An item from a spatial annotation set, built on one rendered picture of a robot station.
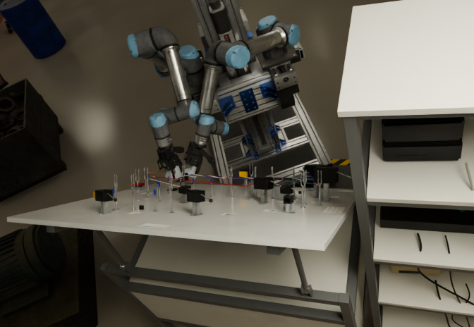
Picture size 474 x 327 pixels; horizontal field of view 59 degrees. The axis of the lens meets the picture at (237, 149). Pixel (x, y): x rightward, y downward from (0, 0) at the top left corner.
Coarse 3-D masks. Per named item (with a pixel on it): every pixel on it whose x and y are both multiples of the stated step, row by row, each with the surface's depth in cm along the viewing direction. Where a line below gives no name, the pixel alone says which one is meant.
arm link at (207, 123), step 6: (204, 114) 215; (204, 120) 212; (210, 120) 212; (198, 126) 214; (204, 126) 212; (210, 126) 214; (216, 126) 217; (198, 132) 214; (204, 132) 213; (210, 132) 216
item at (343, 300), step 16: (112, 272) 200; (128, 272) 196; (144, 272) 193; (160, 272) 191; (176, 272) 188; (224, 288) 178; (240, 288) 174; (256, 288) 172; (272, 288) 170; (288, 288) 168; (336, 304) 161; (352, 320) 169
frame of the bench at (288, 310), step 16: (144, 240) 231; (352, 240) 196; (352, 256) 190; (352, 272) 185; (128, 288) 213; (144, 288) 210; (160, 288) 208; (176, 288) 205; (352, 288) 180; (224, 304) 194; (240, 304) 190; (256, 304) 188; (272, 304) 186; (288, 304) 184; (352, 304) 176; (160, 320) 243; (320, 320) 177; (336, 320) 173
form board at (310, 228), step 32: (128, 192) 210; (160, 192) 208; (224, 192) 204; (352, 192) 196; (64, 224) 144; (96, 224) 140; (128, 224) 139; (192, 224) 137; (224, 224) 136; (256, 224) 135; (288, 224) 134; (320, 224) 133
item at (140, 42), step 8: (136, 32) 204; (144, 32) 201; (128, 40) 202; (136, 40) 201; (144, 40) 200; (152, 40) 200; (128, 48) 203; (136, 48) 202; (144, 48) 202; (152, 48) 203; (136, 56) 206; (144, 56) 209; (152, 56) 212; (160, 56) 223; (160, 64) 230; (160, 72) 244; (168, 72) 242
